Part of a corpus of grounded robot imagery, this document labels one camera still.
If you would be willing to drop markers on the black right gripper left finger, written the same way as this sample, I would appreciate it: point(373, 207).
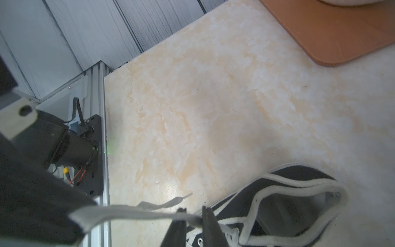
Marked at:
point(176, 234)

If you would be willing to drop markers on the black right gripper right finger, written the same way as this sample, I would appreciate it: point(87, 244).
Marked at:
point(212, 233)

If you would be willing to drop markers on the black white canvas sneaker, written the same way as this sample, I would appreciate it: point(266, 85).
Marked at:
point(290, 206)

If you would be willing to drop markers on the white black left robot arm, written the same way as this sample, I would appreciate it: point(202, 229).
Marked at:
point(47, 171)

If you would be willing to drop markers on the brown leather mat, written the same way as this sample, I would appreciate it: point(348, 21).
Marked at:
point(334, 35)

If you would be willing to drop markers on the yellow rimmed plate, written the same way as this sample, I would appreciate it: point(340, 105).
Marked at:
point(350, 3)

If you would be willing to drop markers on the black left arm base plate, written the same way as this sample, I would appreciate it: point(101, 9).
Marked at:
point(89, 177)

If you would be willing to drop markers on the aluminium front rail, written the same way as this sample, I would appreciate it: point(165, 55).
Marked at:
point(81, 104)

